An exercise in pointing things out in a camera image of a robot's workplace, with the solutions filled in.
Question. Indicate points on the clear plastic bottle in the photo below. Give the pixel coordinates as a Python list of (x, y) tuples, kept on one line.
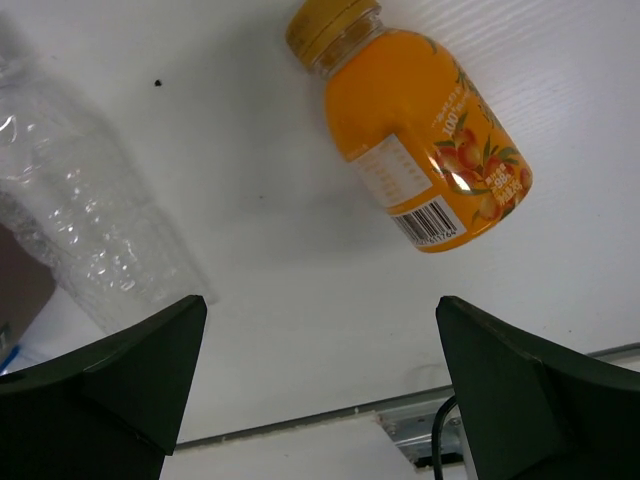
[(76, 202)]

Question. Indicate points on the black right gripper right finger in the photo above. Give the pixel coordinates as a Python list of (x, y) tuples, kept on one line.
[(532, 409)]

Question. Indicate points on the brown plastic waste bin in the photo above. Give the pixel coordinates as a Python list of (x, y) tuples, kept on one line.
[(26, 287)]

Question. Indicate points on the metal table edge rail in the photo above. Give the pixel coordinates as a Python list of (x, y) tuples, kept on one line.
[(405, 419)]

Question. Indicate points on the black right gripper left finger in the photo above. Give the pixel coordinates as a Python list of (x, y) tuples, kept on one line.
[(110, 410)]

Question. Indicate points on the orange juice bottle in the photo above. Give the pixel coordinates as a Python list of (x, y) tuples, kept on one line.
[(406, 116)]

